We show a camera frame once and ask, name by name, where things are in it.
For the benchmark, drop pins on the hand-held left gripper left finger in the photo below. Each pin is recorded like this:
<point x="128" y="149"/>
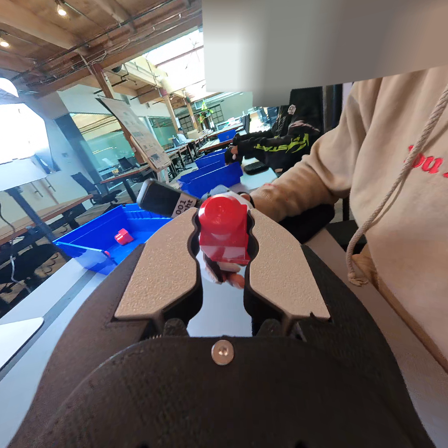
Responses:
<point x="161" y="276"/>

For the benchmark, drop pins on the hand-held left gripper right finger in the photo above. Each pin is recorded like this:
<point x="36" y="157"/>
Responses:
<point x="283" y="276"/>

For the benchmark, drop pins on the wooden desk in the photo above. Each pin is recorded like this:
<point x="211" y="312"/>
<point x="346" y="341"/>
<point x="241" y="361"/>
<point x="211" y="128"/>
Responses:
<point x="129" y="171"/>
<point x="45" y="210"/>

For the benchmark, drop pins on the black armrest pad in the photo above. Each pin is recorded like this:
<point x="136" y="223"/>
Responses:
<point x="308" y="224"/>
<point x="255" y="168"/>

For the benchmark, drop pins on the wooden easel board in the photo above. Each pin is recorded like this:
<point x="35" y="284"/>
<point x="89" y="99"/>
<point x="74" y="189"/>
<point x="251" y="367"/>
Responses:
<point x="140" y="133"/>

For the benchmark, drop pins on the black office chair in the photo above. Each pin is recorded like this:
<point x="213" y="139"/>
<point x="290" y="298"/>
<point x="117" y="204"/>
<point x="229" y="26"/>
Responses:
<point x="91" y="189"/>

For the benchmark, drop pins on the green potted plant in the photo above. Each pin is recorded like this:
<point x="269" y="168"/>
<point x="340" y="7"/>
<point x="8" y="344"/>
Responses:
<point x="204" y="110"/>

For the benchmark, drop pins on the black garment green print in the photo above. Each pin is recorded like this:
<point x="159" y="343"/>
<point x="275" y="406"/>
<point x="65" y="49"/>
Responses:
<point x="280" y="150"/>

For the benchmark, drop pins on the grey tripod plate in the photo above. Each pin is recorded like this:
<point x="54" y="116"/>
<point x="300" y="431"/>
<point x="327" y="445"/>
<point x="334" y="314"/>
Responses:
<point x="21" y="175"/>

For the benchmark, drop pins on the white document stand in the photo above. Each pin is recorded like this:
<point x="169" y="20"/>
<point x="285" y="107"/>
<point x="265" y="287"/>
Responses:
<point x="17" y="336"/>

